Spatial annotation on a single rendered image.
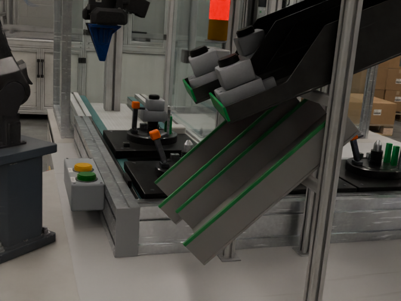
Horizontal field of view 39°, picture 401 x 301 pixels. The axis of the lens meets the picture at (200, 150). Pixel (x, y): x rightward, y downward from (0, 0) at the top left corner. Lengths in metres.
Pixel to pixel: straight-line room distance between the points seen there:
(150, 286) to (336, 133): 0.44
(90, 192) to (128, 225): 0.16
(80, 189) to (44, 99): 5.35
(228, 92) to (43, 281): 0.47
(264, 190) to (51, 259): 0.49
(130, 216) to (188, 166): 0.15
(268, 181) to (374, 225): 0.58
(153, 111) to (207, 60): 0.66
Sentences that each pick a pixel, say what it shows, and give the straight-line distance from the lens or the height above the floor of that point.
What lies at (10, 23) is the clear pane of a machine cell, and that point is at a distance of 6.47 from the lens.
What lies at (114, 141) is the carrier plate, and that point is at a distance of 1.53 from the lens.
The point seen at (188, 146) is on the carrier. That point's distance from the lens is 1.23.
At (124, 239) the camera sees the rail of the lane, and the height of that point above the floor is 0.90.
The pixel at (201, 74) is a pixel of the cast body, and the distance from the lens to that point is 0.90.
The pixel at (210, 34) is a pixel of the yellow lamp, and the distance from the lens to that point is 1.40.
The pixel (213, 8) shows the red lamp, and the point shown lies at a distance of 1.40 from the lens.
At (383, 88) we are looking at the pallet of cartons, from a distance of 8.27.
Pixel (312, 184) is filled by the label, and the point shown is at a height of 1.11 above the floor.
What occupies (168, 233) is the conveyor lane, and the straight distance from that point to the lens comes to 1.10.
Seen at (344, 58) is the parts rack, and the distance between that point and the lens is 0.73.
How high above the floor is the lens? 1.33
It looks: 14 degrees down
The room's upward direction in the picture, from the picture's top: 4 degrees clockwise
